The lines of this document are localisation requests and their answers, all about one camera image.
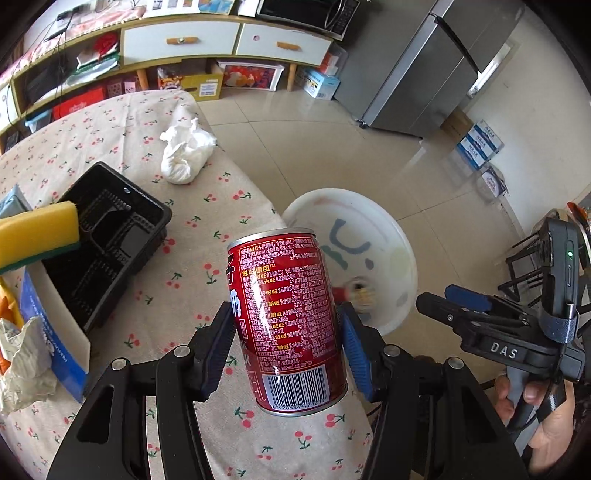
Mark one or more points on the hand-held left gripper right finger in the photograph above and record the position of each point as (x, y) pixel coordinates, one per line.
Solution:
(356, 357)

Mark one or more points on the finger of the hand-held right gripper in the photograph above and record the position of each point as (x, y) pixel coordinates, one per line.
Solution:
(438, 310)
(466, 297)

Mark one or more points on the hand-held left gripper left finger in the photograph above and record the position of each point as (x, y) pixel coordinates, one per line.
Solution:
(216, 357)

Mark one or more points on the red drink can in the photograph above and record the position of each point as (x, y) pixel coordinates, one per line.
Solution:
(286, 314)

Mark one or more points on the white plastic basin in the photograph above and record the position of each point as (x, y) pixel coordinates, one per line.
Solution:
(369, 221)

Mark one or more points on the black plastic food tray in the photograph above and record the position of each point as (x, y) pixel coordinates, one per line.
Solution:
(115, 240)

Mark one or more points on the yellow foil snack bag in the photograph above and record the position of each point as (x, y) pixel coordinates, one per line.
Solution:
(27, 369)

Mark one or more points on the white tissue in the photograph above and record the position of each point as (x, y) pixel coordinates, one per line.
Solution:
(184, 157)

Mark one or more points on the person's right hand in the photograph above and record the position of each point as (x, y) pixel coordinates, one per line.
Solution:
(556, 429)

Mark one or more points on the black metal stool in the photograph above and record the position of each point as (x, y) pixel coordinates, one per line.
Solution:
(521, 267)

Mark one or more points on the small colourful wrapper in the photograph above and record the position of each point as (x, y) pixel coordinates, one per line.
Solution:
(358, 291)

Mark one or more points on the small printed pack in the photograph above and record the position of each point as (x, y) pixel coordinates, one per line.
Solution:
(494, 182)

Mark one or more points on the blue and white box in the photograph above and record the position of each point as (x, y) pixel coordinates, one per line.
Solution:
(64, 350)

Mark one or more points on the stack of blue-white cartons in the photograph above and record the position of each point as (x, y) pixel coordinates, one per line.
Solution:
(480, 145)

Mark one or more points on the brown cardboard box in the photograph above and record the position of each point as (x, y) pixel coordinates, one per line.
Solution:
(455, 122)

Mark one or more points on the yellow sponge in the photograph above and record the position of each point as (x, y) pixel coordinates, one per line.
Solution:
(37, 230)

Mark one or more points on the cherry-print tablecloth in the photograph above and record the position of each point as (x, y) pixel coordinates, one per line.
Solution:
(138, 138)

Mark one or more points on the silver refrigerator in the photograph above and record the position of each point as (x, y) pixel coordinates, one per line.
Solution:
(415, 69)

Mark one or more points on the blue and white carton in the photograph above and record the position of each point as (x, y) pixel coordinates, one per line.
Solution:
(318, 85)

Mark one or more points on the pale blue pack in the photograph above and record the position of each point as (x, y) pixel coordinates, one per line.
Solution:
(13, 203)

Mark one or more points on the white and orange box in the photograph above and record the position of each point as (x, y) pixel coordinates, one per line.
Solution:
(332, 62)

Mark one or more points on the yellow cartoon-print cardboard box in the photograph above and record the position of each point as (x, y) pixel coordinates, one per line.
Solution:
(203, 85)

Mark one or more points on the white storage box red print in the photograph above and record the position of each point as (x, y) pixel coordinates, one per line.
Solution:
(249, 76)

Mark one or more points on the pink patterned boxes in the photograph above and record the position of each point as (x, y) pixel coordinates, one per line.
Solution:
(122, 87)

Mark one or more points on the red flat box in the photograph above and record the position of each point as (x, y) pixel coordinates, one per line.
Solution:
(78, 104)

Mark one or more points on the blue plastic container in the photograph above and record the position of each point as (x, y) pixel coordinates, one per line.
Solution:
(39, 121)

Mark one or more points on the wooden cabinet with white drawers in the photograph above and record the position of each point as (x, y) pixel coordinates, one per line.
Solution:
(184, 41)

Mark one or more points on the green and white bags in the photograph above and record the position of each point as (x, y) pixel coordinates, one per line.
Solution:
(92, 64)

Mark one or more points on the black microwave oven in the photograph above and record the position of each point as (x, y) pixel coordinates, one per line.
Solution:
(304, 14)

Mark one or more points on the black device on shelf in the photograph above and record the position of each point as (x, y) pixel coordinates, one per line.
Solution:
(44, 81)

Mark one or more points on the pink cabinet runner cloth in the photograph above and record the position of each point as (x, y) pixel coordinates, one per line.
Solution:
(92, 25)

